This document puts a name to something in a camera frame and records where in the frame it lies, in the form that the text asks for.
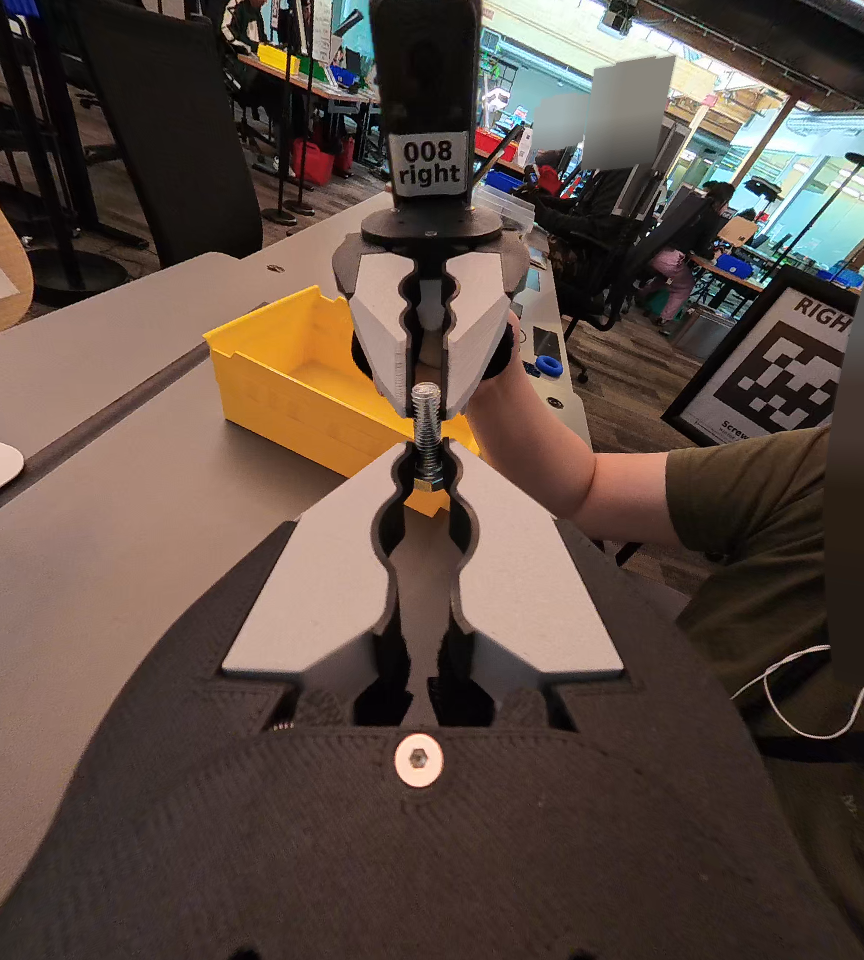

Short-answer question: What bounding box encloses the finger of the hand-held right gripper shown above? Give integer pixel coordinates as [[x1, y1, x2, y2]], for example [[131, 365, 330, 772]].
[[348, 251, 413, 420], [441, 247, 517, 417]]

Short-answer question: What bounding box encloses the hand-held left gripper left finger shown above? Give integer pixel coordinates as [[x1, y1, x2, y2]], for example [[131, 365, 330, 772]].
[[222, 442, 418, 727]]

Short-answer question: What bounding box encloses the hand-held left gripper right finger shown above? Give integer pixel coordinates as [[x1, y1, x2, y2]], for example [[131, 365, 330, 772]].
[[428, 441, 624, 727]]

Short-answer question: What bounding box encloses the silver hex bolt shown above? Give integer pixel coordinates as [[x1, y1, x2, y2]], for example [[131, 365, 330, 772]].
[[411, 381, 448, 495]]

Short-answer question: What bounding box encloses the yellow plastic bin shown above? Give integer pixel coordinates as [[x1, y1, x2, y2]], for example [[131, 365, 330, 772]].
[[203, 285, 480, 520]]

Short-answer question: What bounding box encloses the person's right hand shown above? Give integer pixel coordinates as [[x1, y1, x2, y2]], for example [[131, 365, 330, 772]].
[[477, 313, 532, 415]]

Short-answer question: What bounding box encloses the thin black lamp stand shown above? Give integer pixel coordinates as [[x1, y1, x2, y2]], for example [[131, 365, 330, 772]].
[[261, 0, 298, 226], [284, 67, 319, 219]]

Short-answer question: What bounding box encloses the black office chair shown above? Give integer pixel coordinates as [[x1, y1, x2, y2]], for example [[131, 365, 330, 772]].
[[552, 168, 704, 385]]

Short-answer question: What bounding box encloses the black framed marker sign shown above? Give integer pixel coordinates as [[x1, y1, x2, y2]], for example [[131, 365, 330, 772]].
[[660, 264, 860, 450]]

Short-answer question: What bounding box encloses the white earphone cable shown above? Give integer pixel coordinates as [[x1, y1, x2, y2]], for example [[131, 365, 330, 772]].
[[730, 643, 864, 741]]

